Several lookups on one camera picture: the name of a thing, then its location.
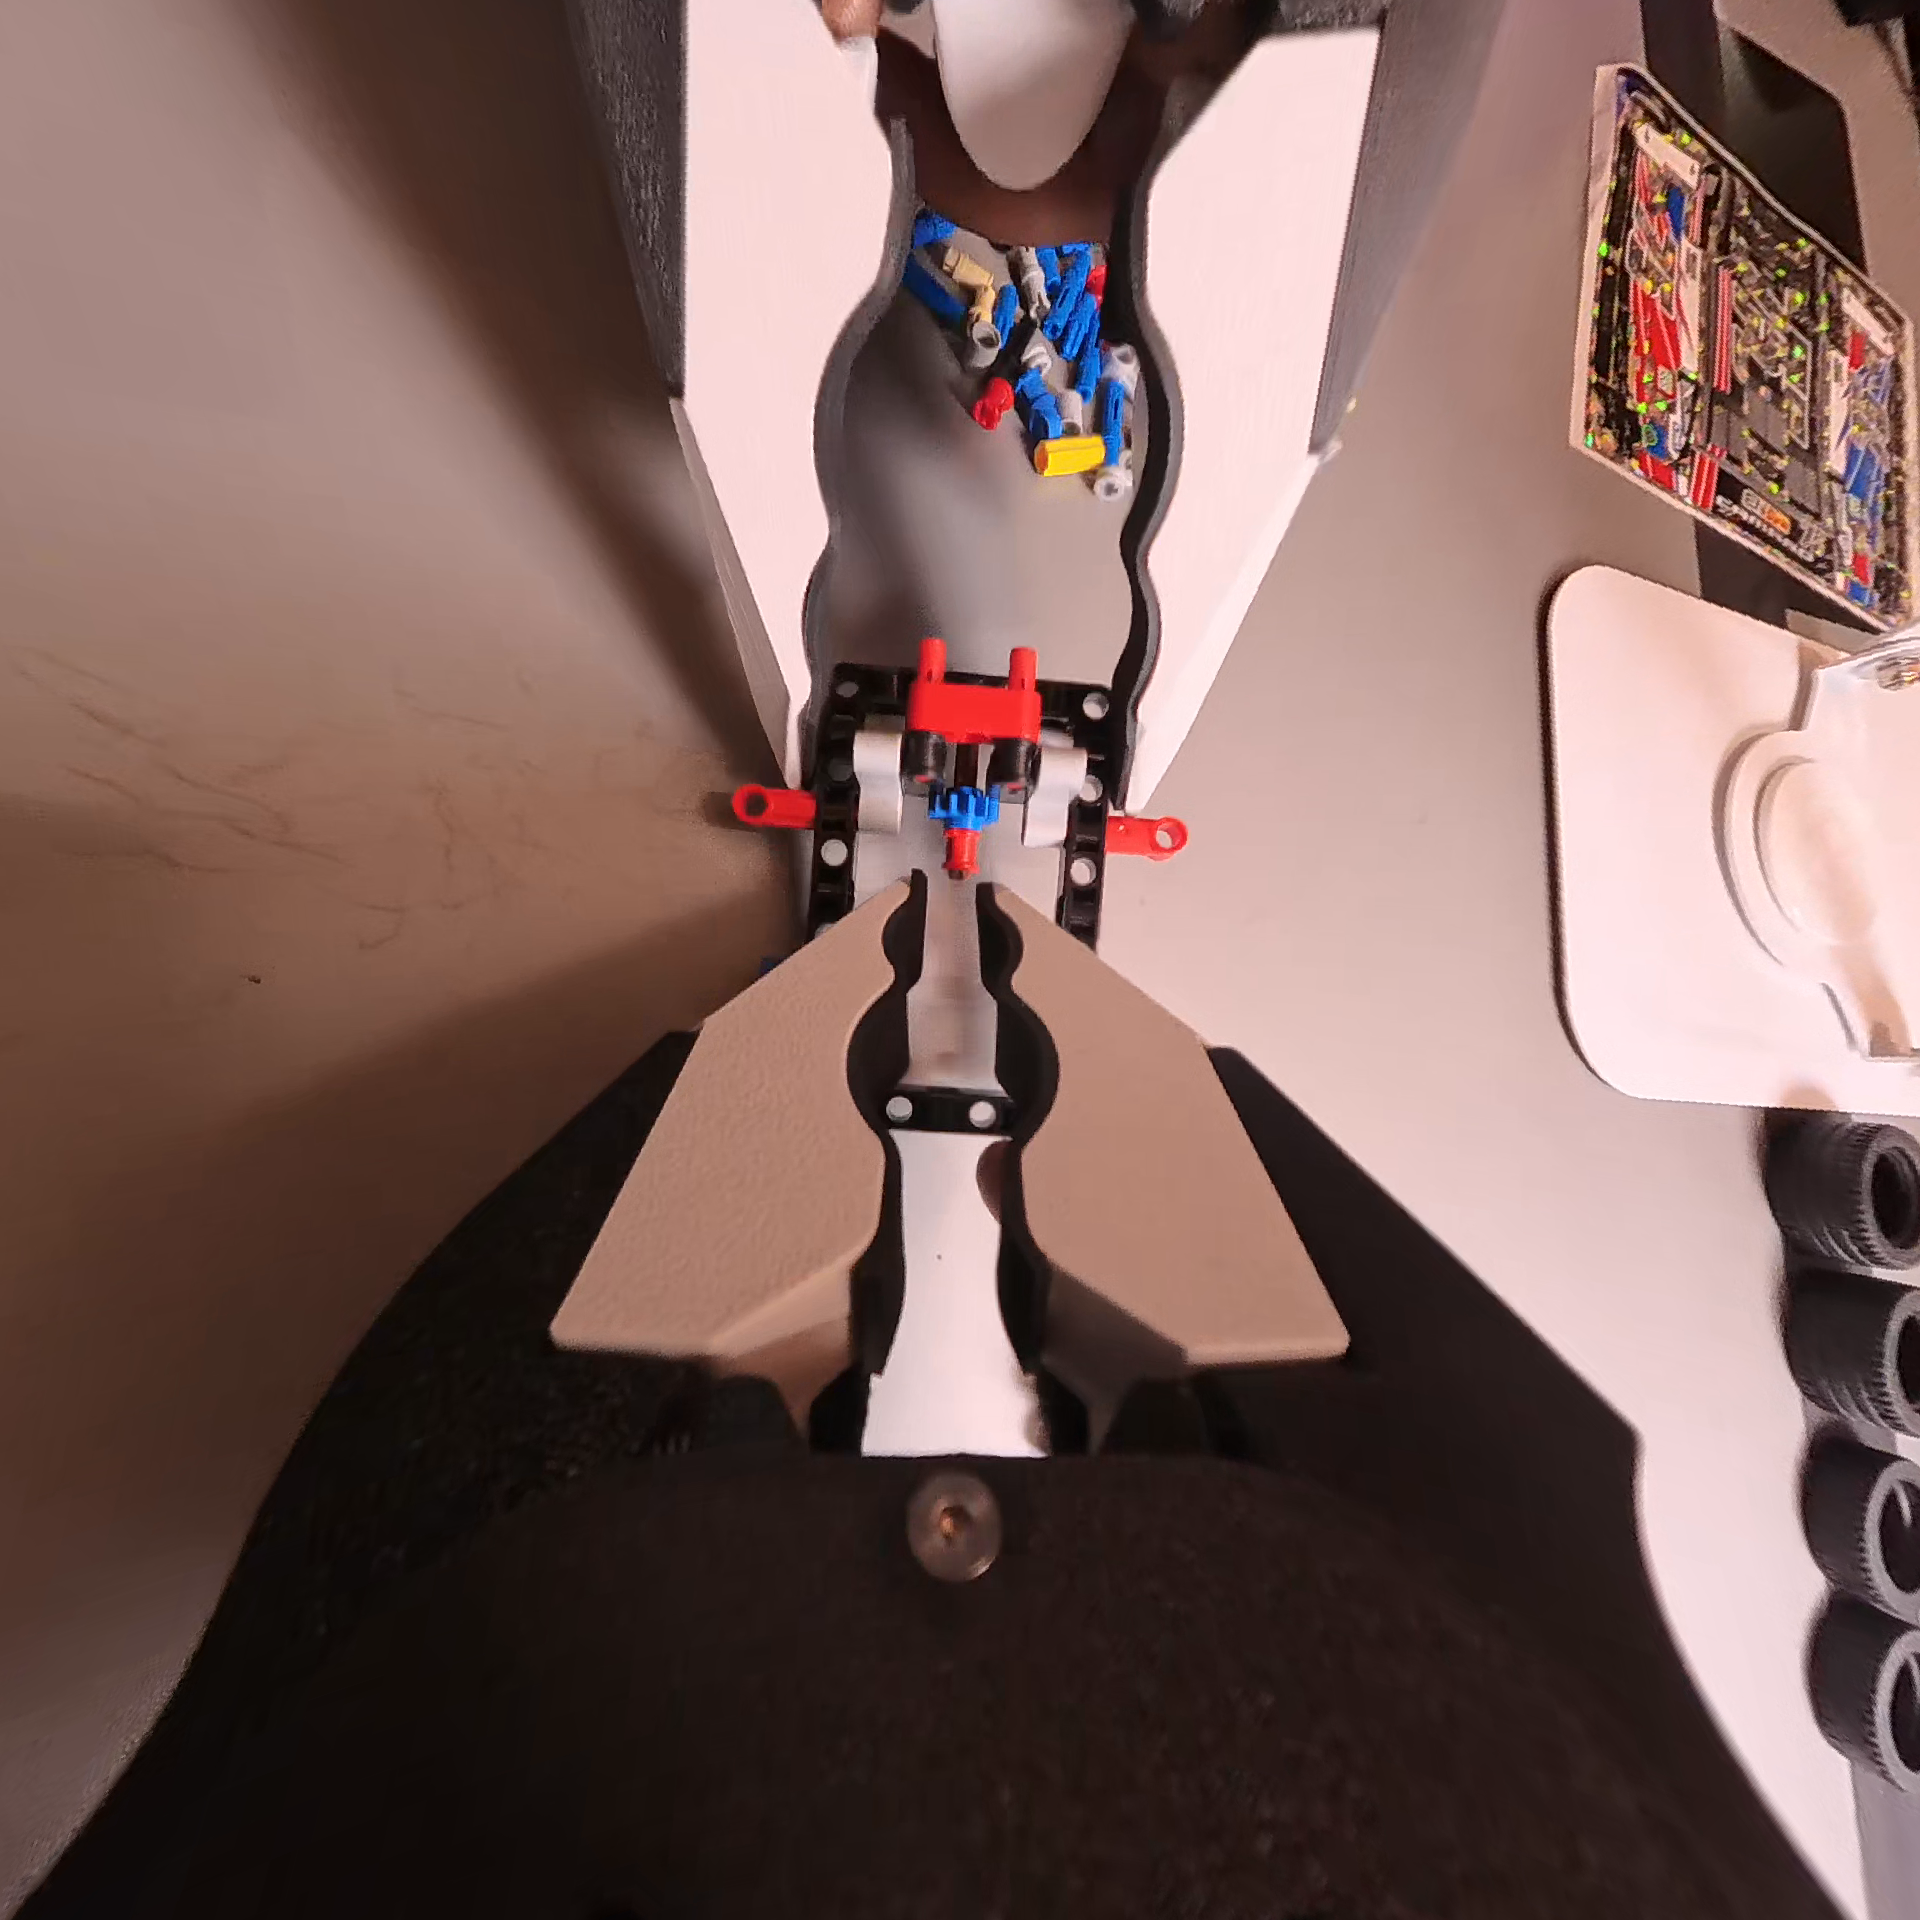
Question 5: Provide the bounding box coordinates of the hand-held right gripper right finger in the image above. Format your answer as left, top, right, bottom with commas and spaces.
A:
976, 882, 1349, 1452

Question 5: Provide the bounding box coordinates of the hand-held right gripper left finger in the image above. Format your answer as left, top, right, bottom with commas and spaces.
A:
549, 870, 921, 1445

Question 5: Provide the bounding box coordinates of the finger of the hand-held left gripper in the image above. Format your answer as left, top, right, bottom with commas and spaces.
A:
1106, 28, 1385, 806
668, 0, 921, 769

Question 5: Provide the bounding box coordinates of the black lego frame assembly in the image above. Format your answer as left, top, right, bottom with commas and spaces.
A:
729, 637, 1190, 1136

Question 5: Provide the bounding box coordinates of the white book stand base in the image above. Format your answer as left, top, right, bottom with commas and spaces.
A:
1546, 562, 1920, 1116

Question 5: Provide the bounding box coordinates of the pile of small lego pieces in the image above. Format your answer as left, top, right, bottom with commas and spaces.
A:
900, 210, 1145, 505

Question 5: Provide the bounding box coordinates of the lego sticker sheet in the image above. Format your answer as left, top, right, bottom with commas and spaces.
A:
1569, 64, 1920, 632

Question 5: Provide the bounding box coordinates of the person's left hand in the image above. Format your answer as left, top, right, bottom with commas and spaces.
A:
824, 0, 1168, 249

